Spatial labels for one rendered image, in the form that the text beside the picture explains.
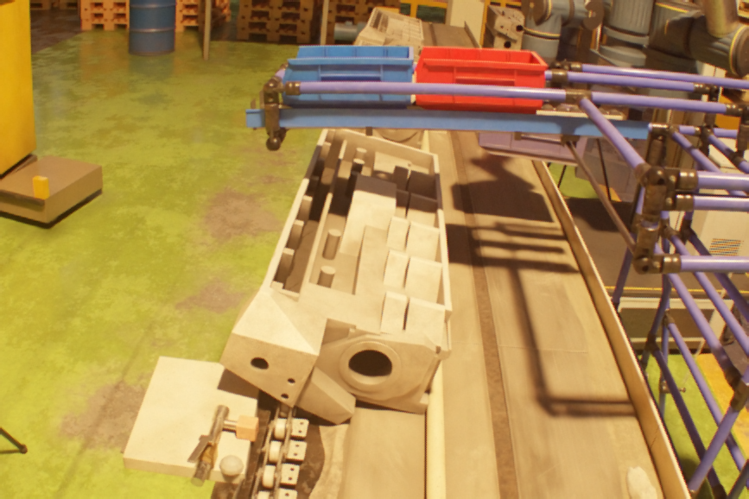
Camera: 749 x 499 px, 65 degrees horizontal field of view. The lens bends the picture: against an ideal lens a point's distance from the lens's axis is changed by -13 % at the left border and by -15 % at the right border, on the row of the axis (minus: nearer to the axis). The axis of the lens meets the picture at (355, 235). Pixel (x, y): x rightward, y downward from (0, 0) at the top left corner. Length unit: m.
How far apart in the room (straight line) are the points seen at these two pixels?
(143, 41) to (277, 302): 6.89
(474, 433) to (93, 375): 1.69
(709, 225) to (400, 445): 2.21
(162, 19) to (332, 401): 6.93
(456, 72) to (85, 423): 1.71
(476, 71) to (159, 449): 1.04
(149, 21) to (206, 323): 5.45
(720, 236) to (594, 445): 2.00
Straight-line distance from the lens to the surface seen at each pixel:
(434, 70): 1.54
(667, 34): 2.77
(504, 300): 1.78
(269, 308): 1.20
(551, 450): 1.35
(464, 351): 1.56
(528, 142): 2.04
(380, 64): 1.53
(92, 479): 2.25
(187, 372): 1.35
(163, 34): 7.97
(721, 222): 3.22
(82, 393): 2.58
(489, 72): 1.55
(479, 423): 1.37
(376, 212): 1.65
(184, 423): 1.24
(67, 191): 3.82
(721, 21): 2.59
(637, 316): 2.98
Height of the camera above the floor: 1.64
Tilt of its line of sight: 27 degrees down
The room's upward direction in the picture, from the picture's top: 6 degrees clockwise
